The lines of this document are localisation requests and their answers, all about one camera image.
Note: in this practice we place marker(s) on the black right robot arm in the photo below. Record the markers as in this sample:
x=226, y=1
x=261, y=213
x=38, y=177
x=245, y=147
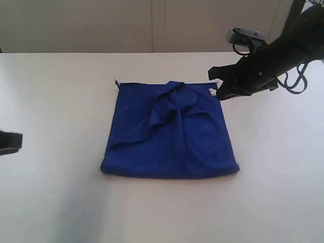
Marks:
x=307, y=29

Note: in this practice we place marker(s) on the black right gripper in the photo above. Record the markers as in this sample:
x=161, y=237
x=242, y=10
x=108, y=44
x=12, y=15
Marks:
x=253, y=73

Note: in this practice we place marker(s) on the blue towel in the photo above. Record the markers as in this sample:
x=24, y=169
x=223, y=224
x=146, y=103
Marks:
x=168, y=131

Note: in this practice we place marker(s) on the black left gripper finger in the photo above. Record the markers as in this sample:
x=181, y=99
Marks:
x=10, y=142

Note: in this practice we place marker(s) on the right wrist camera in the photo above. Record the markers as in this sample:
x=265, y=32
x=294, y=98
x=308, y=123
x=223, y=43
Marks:
x=252, y=40

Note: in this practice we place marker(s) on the black window frame post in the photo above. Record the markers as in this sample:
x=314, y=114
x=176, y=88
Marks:
x=294, y=12

